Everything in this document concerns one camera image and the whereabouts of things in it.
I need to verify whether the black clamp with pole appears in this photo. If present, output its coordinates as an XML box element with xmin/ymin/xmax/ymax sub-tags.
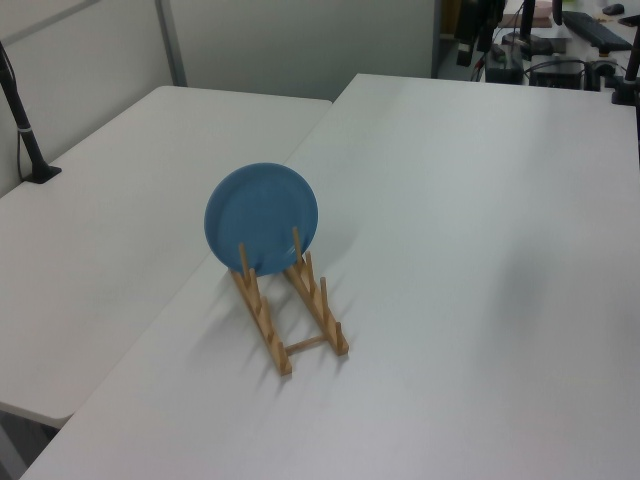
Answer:
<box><xmin>611</xmin><ymin>29</ymin><xmax>640</xmax><ymax>106</ymax></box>

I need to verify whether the blue round plate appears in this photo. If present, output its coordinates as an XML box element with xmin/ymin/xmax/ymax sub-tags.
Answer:
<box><xmin>203</xmin><ymin>161</ymin><xmax>319</xmax><ymax>277</ymax></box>

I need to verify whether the dark small device box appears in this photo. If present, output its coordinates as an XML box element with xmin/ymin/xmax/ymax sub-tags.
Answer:
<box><xmin>485</xmin><ymin>44</ymin><xmax>524</xmax><ymax>84</ymax></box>

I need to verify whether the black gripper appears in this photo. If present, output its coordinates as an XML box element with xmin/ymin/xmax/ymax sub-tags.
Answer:
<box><xmin>453</xmin><ymin>0</ymin><xmax>505</xmax><ymax>68</ymax></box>

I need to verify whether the black electronics box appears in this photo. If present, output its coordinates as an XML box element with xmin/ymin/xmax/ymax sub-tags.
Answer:
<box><xmin>528</xmin><ymin>59</ymin><xmax>587</xmax><ymax>90</ymax></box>

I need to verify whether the black computer keyboard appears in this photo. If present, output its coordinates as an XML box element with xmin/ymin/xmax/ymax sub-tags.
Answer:
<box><xmin>561</xmin><ymin>10</ymin><xmax>634</xmax><ymax>51</ymax></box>

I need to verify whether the black camera stand pole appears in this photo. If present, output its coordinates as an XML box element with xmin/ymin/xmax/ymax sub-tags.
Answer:
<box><xmin>0</xmin><ymin>41</ymin><xmax>63</xmax><ymax>185</ymax></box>

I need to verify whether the black monitor stand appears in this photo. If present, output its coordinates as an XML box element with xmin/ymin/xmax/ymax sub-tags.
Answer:
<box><xmin>501</xmin><ymin>0</ymin><xmax>554</xmax><ymax>57</ymax></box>

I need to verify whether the wooden plate rack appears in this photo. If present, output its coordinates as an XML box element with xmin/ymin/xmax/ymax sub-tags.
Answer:
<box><xmin>227</xmin><ymin>226</ymin><xmax>350</xmax><ymax>377</ymax></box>

